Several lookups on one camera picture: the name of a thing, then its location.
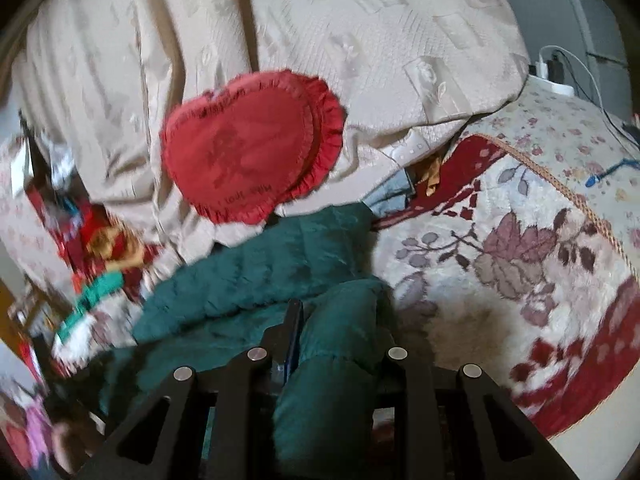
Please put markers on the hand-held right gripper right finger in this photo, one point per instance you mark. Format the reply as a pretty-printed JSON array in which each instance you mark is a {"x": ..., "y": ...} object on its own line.
[{"x": 417, "y": 400}]

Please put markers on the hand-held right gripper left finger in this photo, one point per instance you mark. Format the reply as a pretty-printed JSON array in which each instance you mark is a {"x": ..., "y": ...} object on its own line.
[{"x": 293, "y": 345}]

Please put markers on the green puffer jacket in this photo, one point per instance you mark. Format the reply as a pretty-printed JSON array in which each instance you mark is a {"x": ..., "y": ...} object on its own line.
[{"x": 240, "y": 280}]

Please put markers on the floral red and white blanket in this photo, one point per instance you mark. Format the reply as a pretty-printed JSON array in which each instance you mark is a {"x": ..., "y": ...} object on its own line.
[{"x": 525, "y": 285}]

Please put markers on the grey-blue cloth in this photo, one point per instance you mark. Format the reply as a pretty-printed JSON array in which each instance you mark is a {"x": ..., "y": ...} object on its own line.
[{"x": 390, "y": 195}]

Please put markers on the teal and white cloth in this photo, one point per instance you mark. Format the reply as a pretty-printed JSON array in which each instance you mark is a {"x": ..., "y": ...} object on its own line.
[{"x": 100, "y": 287}]

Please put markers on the red heart-shaped pillow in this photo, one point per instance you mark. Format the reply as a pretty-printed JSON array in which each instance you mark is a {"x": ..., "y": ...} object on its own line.
[{"x": 240, "y": 150}]

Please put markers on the mustard yellow cloth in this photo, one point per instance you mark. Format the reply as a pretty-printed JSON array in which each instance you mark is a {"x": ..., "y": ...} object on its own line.
[{"x": 434, "y": 177}]

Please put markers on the red and gold cloth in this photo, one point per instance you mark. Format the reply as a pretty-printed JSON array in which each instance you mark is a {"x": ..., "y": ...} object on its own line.
[{"x": 90, "y": 225}]

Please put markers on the small-flowered beige bedsheet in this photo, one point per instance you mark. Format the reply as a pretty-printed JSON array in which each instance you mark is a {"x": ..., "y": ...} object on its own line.
[{"x": 575, "y": 130}]

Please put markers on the beige embossed quilt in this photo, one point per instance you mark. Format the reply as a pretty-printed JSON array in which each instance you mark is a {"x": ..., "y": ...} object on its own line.
[{"x": 350, "y": 35}]

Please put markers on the white power strip with chargers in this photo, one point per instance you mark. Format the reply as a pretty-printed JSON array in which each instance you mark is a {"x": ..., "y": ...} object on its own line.
[{"x": 582, "y": 67}]

